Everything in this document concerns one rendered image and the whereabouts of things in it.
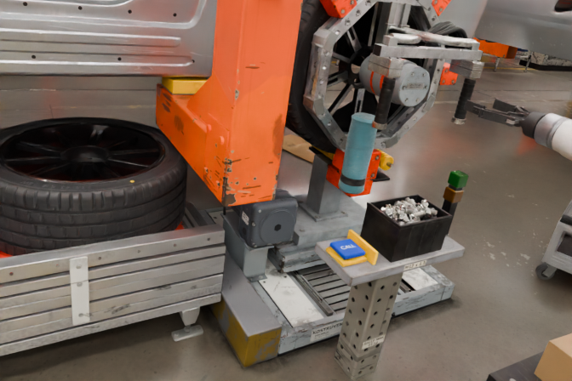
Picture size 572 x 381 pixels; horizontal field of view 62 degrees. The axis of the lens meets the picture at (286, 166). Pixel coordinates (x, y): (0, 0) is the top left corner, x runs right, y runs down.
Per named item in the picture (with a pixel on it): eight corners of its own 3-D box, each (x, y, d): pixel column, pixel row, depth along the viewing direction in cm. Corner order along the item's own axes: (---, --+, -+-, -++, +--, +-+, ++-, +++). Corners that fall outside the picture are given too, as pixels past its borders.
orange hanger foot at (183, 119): (196, 122, 189) (201, 34, 176) (253, 177, 149) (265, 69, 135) (154, 123, 181) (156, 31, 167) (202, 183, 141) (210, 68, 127)
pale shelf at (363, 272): (422, 227, 155) (425, 219, 154) (463, 256, 142) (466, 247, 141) (313, 251, 133) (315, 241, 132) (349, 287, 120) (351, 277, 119)
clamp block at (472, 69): (458, 71, 156) (462, 54, 154) (480, 78, 149) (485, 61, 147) (448, 71, 154) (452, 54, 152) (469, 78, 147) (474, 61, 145)
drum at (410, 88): (383, 90, 170) (391, 50, 164) (426, 108, 153) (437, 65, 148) (352, 90, 163) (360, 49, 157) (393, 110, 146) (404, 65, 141)
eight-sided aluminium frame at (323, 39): (411, 139, 188) (448, -5, 166) (423, 145, 183) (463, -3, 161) (294, 149, 161) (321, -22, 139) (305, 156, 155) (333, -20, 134)
